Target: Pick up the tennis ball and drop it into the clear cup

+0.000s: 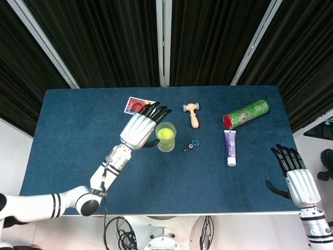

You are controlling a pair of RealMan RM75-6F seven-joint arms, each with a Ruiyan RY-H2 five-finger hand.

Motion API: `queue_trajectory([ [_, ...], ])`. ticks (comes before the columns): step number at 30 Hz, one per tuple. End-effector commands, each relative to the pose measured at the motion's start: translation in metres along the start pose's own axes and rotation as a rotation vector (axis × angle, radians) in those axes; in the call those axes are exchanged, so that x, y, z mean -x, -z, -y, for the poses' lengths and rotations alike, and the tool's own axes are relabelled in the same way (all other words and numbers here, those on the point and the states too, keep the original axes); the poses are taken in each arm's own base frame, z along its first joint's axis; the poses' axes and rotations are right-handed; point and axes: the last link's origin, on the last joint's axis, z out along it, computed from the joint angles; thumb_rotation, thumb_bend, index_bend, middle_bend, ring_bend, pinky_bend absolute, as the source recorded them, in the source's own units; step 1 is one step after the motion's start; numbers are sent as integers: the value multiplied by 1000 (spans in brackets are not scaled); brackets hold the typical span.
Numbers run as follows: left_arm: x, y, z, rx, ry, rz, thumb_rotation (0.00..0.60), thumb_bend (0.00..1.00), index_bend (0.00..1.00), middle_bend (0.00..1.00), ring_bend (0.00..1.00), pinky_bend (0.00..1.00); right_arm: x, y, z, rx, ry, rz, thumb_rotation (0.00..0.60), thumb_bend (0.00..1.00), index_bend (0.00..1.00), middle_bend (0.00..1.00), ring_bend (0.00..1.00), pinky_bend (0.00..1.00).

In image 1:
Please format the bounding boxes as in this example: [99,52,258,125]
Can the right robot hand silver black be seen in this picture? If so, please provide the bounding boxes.
[265,143,322,208]

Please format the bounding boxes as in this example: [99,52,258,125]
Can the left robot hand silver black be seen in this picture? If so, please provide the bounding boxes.
[119,101,173,152]

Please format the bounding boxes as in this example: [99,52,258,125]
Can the plain yellow tennis ball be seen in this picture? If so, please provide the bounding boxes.
[157,127,175,143]

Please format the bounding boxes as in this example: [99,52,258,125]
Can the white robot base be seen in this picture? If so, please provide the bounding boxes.
[124,215,201,250]

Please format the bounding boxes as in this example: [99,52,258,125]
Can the clear plastic cup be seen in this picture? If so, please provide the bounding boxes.
[155,122,177,153]

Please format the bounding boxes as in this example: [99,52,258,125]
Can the black caster wheel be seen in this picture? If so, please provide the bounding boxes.
[316,170,333,181]

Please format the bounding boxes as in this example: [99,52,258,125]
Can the red picture card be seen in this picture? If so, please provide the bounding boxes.
[123,96,160,115]

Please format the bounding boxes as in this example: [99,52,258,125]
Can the blue correction tape dispenser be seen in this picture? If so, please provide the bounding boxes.
[182,139,200,153]

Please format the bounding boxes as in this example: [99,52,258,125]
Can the wooden toy hammer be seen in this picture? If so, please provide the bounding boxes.
[182,103,201,129]

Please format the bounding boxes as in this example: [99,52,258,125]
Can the purple white toothpaste tube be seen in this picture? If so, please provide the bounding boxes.
[224,130,238,167]

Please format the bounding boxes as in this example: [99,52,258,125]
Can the blue felt table mat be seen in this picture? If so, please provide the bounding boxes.
[19,85,314,216]

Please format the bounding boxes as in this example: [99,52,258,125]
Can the green chip can red lid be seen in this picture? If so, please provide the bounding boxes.
[222,99,270,130]

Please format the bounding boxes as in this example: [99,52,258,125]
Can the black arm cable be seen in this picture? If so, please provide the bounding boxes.
[100,159,109,250]

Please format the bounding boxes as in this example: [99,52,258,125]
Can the white divider frame post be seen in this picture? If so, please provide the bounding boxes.
[155,0,173,88]
[6,0,80,89]
[229,0,284,86]

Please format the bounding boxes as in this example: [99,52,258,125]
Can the black cable bundle looped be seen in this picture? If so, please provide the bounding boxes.
[106,216,138,250]

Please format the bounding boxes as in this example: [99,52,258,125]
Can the black cable bundle straight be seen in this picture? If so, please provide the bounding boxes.
[198,215,215,247]

